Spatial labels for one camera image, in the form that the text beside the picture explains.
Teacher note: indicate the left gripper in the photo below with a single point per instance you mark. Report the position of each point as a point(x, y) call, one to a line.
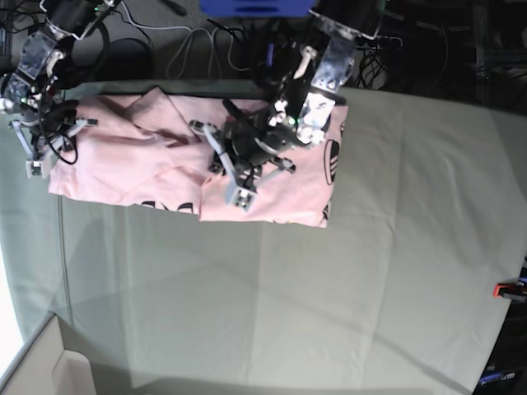
point(246, 160)

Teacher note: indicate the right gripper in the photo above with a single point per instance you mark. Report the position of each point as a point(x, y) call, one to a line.
point(61, 143)

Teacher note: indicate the pink t-shirt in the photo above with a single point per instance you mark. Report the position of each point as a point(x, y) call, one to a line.
point(143, 152)

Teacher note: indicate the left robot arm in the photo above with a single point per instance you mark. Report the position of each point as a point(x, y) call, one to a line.
point(321, 58)

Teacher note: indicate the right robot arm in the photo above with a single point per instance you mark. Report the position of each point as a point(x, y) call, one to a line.
point(45, 123)

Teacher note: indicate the blue box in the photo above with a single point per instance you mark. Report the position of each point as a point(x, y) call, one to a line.
point(256, 8)

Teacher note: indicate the white power strip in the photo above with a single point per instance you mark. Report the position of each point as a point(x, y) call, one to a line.
point(380, 43)

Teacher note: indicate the green table cloth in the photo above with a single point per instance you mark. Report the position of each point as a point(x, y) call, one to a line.
point(393, 297)

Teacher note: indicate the cardboard box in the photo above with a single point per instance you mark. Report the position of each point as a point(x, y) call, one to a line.
point(45, 366)

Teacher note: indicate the red black side clamp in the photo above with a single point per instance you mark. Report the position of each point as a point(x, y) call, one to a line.
point(514, 291)

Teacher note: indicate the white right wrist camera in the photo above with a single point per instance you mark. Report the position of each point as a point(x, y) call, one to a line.
point(39, 168)

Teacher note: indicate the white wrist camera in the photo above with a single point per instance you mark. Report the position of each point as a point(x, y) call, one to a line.
point(39, 168)
point(239, 196)

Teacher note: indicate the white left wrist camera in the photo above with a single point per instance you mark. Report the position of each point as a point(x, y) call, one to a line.
point(239, 196)

